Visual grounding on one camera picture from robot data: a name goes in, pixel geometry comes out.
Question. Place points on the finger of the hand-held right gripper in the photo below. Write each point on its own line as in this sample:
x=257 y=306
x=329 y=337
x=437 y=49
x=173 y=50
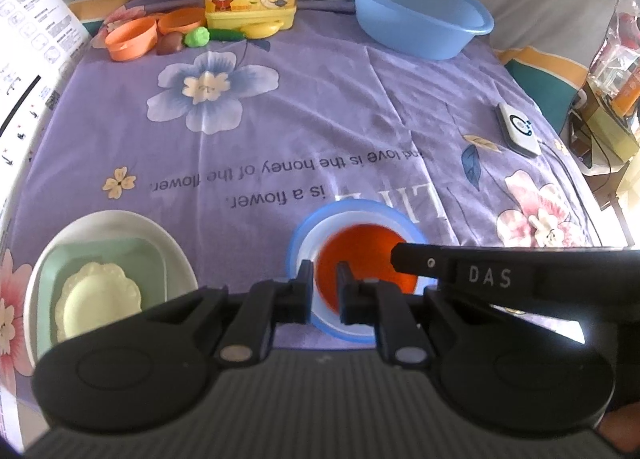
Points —
x=415 y=261

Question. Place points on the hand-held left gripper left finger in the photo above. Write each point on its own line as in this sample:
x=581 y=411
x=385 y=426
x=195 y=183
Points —
x=300 y=291

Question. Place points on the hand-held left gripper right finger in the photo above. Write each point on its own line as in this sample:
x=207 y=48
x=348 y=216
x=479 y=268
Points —
x=350 y=299

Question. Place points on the small blue bowl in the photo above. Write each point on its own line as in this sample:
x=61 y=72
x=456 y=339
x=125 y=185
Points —
x=295 y=244

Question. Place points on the large white bowl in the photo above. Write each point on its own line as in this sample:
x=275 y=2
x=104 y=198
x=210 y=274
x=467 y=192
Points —
x=175 y=269

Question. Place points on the green square plate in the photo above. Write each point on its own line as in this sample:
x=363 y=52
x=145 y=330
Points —
x=145 y=259

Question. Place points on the pale yellow scalloped plate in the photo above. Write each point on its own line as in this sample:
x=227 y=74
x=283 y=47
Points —
x=97 y=301

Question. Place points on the white flat device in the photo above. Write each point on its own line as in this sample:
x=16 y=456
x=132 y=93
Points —
x=520 y=131

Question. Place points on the olive cardboard box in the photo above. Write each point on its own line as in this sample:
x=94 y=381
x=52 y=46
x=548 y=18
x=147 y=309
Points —
x=607 y=139

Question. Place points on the purple floral blanket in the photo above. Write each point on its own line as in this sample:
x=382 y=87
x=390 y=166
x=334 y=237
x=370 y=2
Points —
x=325 y=114

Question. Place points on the clear plastic bag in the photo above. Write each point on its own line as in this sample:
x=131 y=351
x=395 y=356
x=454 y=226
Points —
x=620 y=54

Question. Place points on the large blue plastic basin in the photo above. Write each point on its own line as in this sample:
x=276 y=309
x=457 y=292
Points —
x=415 y=14

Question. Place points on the yellow toy fruit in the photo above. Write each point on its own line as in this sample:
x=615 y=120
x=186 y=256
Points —
x=262 y=29

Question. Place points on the green toy cucumber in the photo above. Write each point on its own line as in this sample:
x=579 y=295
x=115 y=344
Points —
x=227 y=35

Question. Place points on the green toy vegetable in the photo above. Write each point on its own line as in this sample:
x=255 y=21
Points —
x=197 y=37

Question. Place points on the brown toy food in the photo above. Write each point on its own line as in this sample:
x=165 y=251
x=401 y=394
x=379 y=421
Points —
x=170 y=44

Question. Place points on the orange plastic bowl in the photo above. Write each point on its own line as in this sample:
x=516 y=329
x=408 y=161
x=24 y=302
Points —
x=131 y=41

